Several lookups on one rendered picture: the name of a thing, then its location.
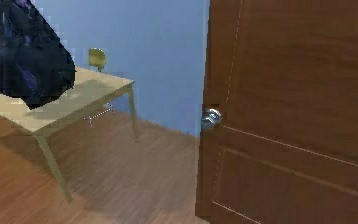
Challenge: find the silver round door knob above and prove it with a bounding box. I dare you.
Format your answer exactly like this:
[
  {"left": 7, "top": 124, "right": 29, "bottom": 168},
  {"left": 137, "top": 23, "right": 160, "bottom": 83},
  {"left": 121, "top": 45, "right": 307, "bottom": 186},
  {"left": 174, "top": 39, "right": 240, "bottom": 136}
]
[{"left": 200, "top": 107, "right": 223, "bottom": 131}]

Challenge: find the beige wooden table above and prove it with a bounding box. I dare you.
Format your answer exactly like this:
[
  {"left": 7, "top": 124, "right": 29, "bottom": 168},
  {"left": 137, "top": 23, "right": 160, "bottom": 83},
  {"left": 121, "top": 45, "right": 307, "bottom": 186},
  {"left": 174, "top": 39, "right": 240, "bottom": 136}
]
[{"left": 0, "top": 64, "right": 140, "bottom": 204}]

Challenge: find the olive green chair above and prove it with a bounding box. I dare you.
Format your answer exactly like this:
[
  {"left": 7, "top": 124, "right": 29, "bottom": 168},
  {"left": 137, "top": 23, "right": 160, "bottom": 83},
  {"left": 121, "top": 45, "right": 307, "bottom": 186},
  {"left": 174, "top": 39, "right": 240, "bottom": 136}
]
[{"left": 83, "top": 47, "right": 116, "bottom": 128}]

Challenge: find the brown wooden room door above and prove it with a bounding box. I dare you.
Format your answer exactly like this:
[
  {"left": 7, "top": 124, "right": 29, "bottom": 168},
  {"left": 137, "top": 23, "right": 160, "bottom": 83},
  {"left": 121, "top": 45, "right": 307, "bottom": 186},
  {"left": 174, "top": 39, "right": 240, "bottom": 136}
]
[{"left": 195, "top": 0, "right": 358, "bottom": 224}]

